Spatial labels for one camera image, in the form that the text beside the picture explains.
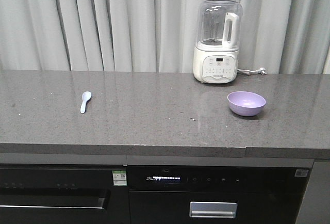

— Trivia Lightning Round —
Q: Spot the white blender with clear jar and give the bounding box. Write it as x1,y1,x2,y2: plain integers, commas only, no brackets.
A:
193,0,243,84

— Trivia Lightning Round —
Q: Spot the black built-in oven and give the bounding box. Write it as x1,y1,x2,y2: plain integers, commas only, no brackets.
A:
127,155,313,223

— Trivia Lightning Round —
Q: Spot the black built-in dishwasher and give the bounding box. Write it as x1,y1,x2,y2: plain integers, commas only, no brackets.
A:
1,164,130,223

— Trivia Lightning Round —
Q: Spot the purple plastic bowl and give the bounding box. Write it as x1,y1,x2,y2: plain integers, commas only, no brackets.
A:
227,91,266,117

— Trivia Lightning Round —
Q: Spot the grey pleated curtain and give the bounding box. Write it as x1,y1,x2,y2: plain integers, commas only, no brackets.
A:
1,0,329,74

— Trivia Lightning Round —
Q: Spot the white blender power cord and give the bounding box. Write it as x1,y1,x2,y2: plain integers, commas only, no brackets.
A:
236,67,267,76

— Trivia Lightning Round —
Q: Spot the light blue plastic spoon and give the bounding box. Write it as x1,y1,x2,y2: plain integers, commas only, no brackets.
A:
80,91,92,114

